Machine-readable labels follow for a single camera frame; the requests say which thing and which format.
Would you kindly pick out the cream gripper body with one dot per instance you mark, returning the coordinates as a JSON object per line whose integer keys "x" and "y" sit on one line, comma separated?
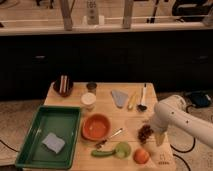
{"x": 159, "y": 137}

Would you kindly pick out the dark purple grape bunch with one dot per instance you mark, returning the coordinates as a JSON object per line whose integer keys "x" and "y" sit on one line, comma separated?
{"x": 144, "y": 133}

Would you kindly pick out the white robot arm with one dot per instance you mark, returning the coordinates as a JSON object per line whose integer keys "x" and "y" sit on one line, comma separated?
{"x": 172, "y": 111}

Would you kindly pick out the red bowl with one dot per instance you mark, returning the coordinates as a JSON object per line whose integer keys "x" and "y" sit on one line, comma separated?
{"x": 96, "y": 127}

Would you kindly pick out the dark brown bowl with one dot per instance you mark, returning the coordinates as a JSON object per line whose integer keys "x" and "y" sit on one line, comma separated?
{"x": 63, "y": 86}

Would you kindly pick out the orange fruit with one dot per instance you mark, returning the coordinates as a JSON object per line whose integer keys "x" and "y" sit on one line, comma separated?
{"x": 141, "y": 156}

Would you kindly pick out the green ladle scoop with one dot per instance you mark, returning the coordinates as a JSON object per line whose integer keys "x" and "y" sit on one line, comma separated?
{"x": 121, "y": 150}

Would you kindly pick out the yellow banana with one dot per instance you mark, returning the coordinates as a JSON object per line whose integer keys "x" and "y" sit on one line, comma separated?
{"x": 132, "y": 101}

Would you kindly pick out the grey blue cloth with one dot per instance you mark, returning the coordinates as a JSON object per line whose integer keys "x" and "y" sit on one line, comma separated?
{"x": 119, "y": 98}

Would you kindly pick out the white lidded jar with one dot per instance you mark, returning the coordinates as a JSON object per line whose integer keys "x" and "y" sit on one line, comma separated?
{"x": 88, "y": 101}

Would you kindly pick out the small dark metal cup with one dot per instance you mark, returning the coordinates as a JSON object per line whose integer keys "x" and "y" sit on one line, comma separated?
{"x": 91, "y": 87}

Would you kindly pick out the blue sponge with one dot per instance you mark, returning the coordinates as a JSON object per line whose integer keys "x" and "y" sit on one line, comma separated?
{"x": 54, "y": 143}

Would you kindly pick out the green plastic tray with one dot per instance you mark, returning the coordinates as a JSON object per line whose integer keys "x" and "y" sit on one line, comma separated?
{"x": 64, "y": 123}

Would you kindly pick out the white remote control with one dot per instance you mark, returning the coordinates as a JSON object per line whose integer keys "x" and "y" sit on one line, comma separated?
{"x": 92, "y": 12}

